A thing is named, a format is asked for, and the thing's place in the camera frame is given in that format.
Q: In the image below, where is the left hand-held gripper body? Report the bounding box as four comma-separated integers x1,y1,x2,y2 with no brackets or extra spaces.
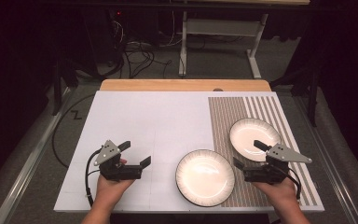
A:
92,139,143,182

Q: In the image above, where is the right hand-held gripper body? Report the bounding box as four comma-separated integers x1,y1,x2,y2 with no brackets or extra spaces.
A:
242,143,313,185

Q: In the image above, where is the white plate with dark rim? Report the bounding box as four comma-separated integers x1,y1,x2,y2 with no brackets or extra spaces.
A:
174,148,236,208
228,117,282,163

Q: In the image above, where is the person's left hand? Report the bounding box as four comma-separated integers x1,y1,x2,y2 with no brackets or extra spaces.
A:
94,175,136,203

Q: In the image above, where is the person's right hand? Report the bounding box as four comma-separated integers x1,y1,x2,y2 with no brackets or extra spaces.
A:
251,179,298,210

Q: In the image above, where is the white board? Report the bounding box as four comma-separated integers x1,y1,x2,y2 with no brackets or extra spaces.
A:
53,90,325,214

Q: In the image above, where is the brown striped placemat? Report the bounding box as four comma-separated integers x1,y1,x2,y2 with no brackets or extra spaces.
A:
207,95,319,208

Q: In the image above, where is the black stand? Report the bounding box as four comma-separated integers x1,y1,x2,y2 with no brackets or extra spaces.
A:
51,55,79,117
269,68,321,127

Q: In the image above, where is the wooden table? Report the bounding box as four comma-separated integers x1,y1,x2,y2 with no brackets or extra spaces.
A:
99,78,272,92

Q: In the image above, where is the black device with red light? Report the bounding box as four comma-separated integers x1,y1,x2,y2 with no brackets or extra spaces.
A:
106,7,129,32

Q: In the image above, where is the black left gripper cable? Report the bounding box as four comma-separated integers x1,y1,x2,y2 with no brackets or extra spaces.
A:
84,148,103,208

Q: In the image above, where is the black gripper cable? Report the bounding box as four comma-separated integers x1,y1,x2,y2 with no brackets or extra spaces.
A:
273,166,302,201
84,148,103,208

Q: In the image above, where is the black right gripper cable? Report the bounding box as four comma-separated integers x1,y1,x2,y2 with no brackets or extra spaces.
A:
273,166,302,201

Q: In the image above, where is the aluminium floor rail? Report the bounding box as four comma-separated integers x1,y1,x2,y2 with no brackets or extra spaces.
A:
293,94,358,224
0,87,76,224

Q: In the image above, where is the black floor cable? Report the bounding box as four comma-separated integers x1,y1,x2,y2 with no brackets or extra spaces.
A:
51,93,97,169

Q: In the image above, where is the tangle of black cables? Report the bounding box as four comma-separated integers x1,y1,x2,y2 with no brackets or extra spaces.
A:
108,18,173,80

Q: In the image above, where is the metal desk frame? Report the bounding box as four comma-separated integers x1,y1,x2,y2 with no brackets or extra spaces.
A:
178,10,269,79

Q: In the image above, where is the thin white cable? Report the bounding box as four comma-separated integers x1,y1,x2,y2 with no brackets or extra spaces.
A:
159,10,181,48

